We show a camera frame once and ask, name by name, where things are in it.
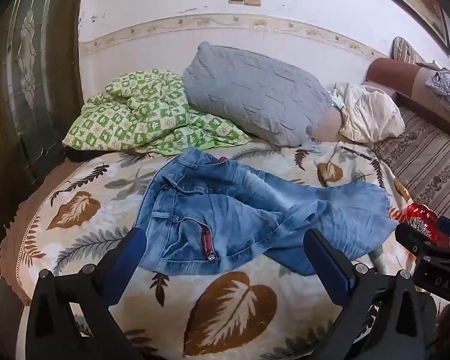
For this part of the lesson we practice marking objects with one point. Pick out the striped floral sofa cover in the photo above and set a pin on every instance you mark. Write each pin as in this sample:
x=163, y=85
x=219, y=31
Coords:
x=427, y=161

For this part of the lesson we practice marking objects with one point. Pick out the pink pillow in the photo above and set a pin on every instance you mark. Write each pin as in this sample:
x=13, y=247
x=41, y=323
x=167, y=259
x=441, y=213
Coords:
x=328, y=125

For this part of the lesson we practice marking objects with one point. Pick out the blue denim pants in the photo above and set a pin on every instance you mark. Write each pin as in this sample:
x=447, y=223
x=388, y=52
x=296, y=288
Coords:
x=240, y=210

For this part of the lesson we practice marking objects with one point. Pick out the grey pillow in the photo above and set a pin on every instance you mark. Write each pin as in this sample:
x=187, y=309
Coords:
x=255, y=90

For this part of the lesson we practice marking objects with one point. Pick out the leaf print blanket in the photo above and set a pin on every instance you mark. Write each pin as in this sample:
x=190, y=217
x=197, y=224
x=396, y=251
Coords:
x=195, y=292

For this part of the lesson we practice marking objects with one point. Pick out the green checkered blanket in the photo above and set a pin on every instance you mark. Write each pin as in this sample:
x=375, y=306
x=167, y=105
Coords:
x=142, y=116

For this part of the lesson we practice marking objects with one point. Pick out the grey crumpled cloth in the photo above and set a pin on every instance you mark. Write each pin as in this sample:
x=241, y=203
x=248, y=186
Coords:
x=446, y=86

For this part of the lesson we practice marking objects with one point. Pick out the dark door with glass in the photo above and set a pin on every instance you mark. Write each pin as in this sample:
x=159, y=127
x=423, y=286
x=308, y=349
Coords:
x=30, y=93

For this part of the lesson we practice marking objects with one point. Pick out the red glass dish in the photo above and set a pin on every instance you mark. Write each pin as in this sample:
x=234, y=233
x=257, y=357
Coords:
x=422, y=217

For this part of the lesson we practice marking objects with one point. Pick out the dark pen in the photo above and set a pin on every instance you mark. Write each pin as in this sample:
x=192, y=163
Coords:
x=356, y=153

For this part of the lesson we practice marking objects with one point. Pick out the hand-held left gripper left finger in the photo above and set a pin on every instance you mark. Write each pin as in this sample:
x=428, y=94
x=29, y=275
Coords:
x=133, y=249

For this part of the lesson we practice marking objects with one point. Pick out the cream crumpled cloth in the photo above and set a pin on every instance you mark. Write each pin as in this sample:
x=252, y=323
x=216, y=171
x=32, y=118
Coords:
x=371, y=114

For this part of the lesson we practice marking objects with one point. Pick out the striped cushion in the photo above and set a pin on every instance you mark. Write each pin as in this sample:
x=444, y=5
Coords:
x=407, y=50

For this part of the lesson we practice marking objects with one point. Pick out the brown ruffled bedspread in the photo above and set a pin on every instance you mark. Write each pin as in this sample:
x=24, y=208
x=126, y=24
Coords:
x=33, y=191

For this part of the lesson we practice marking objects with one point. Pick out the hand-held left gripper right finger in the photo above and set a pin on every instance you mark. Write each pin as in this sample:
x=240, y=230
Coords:
x=320, y=257

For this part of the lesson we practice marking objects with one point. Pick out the large framed picture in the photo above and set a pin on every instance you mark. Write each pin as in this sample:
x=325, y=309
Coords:
x=423, y=3

